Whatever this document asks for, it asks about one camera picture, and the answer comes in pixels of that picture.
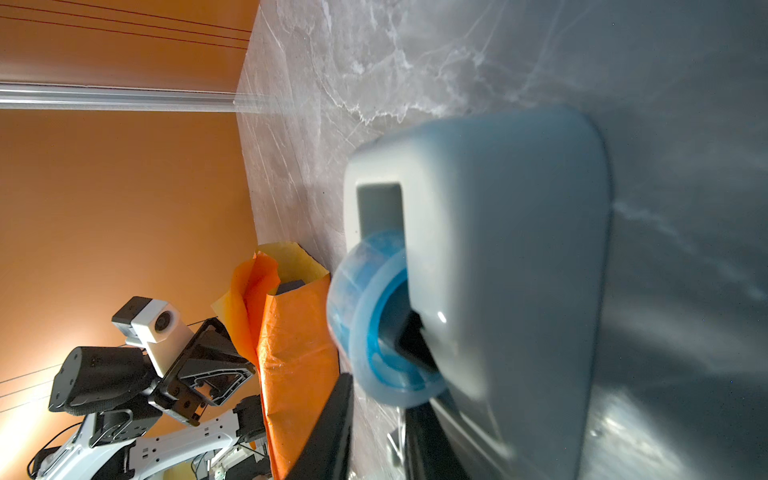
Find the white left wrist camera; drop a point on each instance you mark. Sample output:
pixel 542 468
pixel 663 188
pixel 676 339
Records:
pixel 157 327

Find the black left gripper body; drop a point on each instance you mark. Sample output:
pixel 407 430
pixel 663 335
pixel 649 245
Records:
pixel 208 371

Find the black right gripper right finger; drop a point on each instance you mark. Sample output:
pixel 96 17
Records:
pixel 427 453

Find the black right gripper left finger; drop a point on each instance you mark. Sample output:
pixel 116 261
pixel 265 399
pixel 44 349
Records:
pixel 326 453

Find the white tape dispenser blue roll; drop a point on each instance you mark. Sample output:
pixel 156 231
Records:
pixel 473 281

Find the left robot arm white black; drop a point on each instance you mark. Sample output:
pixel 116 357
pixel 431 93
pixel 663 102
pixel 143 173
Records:
pixel 135 424

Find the yellow wrapping paper sheet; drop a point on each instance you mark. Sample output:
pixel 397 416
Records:
pixel 287 339

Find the dark blue gift box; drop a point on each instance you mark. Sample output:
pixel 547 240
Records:
pixel 289 286

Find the left aluminium corner post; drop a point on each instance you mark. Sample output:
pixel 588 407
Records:
pixel 31 96

